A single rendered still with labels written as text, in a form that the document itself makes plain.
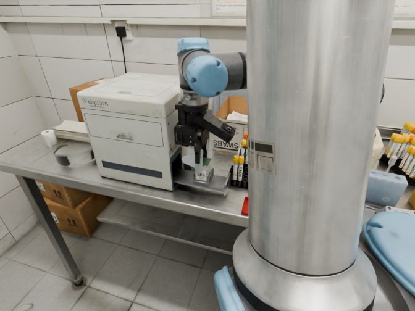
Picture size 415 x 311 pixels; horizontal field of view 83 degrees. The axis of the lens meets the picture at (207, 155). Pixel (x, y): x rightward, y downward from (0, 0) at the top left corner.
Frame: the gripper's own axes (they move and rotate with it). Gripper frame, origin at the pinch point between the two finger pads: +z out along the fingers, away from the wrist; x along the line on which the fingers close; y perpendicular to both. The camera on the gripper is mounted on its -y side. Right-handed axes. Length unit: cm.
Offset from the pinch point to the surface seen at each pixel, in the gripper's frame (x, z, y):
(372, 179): -7.7, -0.1, -47.9
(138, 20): -56, -37, 49
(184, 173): -1.6, 5.0, 7.1
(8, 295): 21, 96, 110
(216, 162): -16.5, 8.9, 0.0
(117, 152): 4.3, -2.9, 26.8
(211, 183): 1.2, 5.0, -3.0
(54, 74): -60, -7, 116
